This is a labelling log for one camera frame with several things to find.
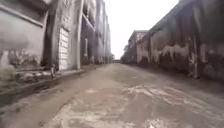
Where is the distant pale building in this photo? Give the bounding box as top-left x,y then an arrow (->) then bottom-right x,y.
120,29 -> 149,65

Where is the cracked grey concrete road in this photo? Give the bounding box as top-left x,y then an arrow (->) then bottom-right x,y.
0,62 -> 224,128

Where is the weathered grey building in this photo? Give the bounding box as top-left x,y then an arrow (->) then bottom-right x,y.
0,0 -> 114,84

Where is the raised concrete kerb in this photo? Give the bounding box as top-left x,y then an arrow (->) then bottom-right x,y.
0,64 -> 98,107

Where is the stained weathered concrete wall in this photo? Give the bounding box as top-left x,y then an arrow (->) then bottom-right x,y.
135,0 -> 224,83

